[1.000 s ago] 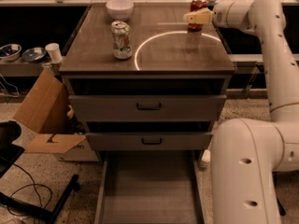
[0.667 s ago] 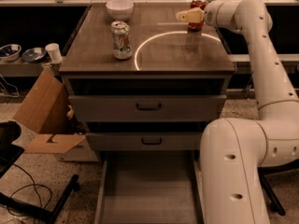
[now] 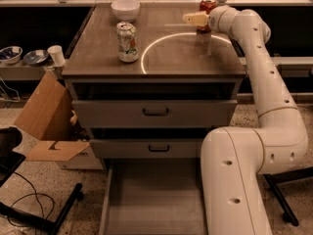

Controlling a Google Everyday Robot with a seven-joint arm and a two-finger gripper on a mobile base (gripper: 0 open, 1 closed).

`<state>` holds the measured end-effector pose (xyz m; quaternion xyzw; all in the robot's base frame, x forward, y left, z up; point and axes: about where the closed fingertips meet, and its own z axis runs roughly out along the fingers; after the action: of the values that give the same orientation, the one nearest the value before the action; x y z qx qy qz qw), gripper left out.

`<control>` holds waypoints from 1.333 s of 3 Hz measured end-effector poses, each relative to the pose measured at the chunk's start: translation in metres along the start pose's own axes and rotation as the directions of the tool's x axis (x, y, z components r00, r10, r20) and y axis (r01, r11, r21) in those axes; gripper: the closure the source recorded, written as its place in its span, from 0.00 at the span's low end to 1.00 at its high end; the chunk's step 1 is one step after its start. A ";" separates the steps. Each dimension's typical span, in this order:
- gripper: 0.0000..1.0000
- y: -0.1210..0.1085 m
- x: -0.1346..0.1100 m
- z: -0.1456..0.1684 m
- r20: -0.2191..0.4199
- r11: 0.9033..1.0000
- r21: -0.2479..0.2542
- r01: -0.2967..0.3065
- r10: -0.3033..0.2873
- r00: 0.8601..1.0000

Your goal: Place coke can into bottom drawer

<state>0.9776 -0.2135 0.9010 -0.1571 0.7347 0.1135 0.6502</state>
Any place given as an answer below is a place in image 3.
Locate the blue patterned bowl right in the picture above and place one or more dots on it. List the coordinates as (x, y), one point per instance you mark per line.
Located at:
(36, 57)

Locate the grey middle drawer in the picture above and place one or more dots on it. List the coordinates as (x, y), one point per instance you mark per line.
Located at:
(146, 148)

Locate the grey side shelf right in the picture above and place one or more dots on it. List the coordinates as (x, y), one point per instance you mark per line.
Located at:
(288, 63)

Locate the black stand leg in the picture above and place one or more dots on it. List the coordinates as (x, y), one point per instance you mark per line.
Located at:
(43, 223)
(274, 180)

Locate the black stand leg right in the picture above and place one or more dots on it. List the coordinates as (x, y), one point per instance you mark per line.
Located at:
(274, 180)

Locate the brown cardboard box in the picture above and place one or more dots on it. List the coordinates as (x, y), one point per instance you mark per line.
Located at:
(46, 117)

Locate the grey open bottom drawer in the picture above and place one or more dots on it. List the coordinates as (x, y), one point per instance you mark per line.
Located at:
(153, 197)

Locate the red coke can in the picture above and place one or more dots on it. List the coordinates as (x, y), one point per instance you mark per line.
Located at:
(207, 6)

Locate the white green soda can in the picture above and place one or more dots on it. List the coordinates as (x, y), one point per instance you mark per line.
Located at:
(127, 47)

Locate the white ceramic bowl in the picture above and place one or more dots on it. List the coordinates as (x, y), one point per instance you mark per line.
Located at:
(126, 10)

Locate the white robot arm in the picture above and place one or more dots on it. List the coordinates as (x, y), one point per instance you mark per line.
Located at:
(233, 157)

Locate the grey side shelf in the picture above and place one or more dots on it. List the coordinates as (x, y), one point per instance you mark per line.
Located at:
(288, 63)
(23, 72)

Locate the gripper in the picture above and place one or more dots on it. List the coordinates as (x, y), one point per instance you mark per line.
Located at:
(214, 19)

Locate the grey top drawer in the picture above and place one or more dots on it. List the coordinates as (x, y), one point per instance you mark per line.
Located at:
(154, 114)

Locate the white paper cup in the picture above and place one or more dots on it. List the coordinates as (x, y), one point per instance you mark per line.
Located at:
(56, 53)

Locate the black stand leg left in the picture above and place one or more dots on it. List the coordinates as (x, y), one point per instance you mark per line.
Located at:
(43, 223)

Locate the grey side shelf left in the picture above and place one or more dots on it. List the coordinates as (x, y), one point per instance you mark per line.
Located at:
(23, 72)

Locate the black chair seat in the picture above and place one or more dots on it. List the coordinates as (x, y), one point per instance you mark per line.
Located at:
(10, 138)

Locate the blue patterned bowl left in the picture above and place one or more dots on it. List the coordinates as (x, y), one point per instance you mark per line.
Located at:
(10, 55)

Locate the blue patterned bowl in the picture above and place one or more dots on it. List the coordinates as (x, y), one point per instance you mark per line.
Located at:
(10, 55)
(36, 57)

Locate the grey drawer cabinet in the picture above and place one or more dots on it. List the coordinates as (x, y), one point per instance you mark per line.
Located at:
(176, 62)

